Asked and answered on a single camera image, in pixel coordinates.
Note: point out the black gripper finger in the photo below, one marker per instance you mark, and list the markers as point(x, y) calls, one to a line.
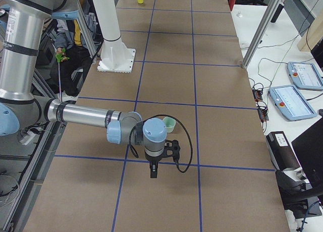
point(153, 170)

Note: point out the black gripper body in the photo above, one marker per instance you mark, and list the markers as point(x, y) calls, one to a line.
point(153, 159)

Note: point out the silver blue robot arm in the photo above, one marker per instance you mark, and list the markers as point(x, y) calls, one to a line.
point(20, 108)

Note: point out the pale green plastic cup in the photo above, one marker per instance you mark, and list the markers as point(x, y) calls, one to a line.
point(169, 123)

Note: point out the black box with label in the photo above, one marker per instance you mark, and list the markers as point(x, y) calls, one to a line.
point(281, 152)

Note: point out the seated person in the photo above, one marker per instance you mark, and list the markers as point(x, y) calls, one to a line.
point(70, 42)

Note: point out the near blue teach pendant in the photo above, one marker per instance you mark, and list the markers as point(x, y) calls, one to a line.
point(291, 103)

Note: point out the blue teach pendant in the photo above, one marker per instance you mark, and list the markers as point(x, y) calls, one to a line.
point(291, 103)
point(305, 76)

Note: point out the far blue teach pendant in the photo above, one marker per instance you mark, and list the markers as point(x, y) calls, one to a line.
point(305, 76)

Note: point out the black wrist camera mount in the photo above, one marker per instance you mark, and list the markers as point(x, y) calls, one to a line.
point(172, 149)

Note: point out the white pillar with base plate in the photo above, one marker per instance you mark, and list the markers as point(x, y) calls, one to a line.
point(115, 55)

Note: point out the aluminium frame post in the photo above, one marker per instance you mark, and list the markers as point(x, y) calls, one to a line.
point(269, 13)

